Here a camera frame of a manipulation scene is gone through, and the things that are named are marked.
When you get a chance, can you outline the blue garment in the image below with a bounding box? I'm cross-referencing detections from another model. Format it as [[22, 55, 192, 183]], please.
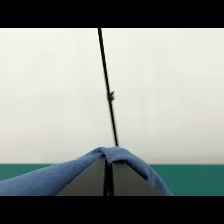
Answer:
[[0, 145, 174, 197]]

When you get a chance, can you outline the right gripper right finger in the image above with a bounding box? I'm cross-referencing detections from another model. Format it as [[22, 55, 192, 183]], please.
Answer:
[[111, 160, 158, 197]]

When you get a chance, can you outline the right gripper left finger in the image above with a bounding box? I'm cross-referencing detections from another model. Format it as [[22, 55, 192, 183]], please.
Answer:
[[56, 155, 107, 197]]

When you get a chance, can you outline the black cable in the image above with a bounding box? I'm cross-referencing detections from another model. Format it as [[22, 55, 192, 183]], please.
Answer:
[[97, 28, 120, 148]]

